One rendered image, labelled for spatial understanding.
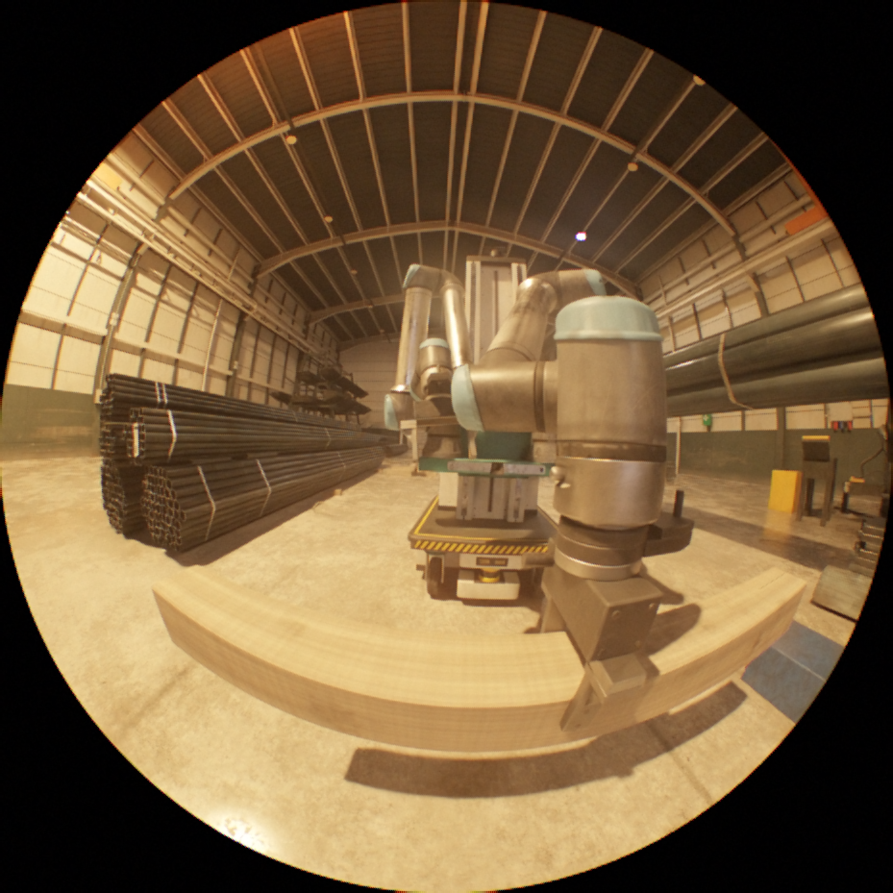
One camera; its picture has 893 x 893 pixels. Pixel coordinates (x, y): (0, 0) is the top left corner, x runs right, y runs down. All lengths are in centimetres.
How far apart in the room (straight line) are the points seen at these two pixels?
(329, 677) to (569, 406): 29
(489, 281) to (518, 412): 138
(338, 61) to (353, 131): 265
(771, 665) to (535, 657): 96
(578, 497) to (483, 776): 68
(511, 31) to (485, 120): 334
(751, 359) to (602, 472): 161
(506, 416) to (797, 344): 153
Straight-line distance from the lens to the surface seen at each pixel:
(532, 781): 77
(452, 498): 152
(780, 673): 115
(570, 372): 20
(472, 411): 33
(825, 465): 428
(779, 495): 495
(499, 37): 935
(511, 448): 130
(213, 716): 92
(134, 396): 214
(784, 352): 168
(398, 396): 111
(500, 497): 141
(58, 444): 874
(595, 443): 18
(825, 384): 168
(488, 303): 157
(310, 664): 28
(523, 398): 31
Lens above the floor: 70
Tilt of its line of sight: 1 degrees down
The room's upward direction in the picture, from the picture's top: 3 degrees clockwise
